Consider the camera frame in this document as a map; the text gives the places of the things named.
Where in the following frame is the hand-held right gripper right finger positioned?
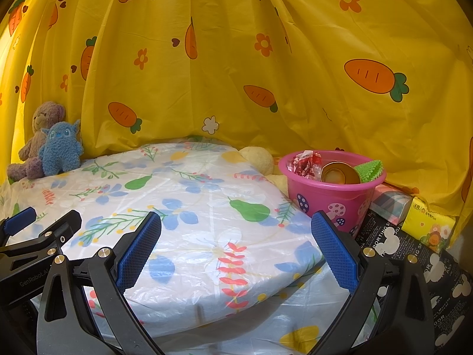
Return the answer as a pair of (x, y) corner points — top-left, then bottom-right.
(307, 210), (433, 355)

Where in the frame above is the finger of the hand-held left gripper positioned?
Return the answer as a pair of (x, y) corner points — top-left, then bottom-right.
(0, 207), (38, 245)
(0, 209), (82, 263)

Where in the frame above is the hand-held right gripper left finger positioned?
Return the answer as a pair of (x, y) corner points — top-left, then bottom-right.
(37, 211), (165, 355)

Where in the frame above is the pink plastic bucket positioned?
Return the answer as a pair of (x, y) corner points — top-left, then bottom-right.
(278, 150), (387, 239)

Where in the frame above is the red paper cup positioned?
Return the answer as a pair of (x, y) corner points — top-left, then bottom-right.
(320, 161), (362, 185)

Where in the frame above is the green foam net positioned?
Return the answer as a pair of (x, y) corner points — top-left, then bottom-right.
(353, 159), (383, 183)

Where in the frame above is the red snack wrapper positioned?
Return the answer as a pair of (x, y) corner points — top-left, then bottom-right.
(287, 150), (324, 182)

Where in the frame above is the pastel checked packet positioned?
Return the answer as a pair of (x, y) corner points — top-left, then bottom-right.
(370, 185), (414, 226)

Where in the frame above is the floral plastic table sheet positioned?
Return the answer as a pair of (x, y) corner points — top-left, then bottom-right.
(0, 137), (381, 355)

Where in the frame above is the blue plush monster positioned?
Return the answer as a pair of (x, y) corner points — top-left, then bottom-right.
(39, 119), (85, 177)

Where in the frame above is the yellow tissue pack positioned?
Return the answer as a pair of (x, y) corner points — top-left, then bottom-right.
(401, 196), (457, 255)

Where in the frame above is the purple teddy bear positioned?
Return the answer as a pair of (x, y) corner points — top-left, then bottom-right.
(7, 101), (67, 182)

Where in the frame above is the black mouse print cloth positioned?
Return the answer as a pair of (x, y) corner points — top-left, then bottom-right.
(355, 207), (473, 355)

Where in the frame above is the pale yellow plush toy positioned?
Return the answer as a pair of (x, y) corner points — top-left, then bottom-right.
(238, 146), (296, 198)

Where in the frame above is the yellow carrot print curtain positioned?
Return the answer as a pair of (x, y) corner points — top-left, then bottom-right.
(0, 0), (473, 237)

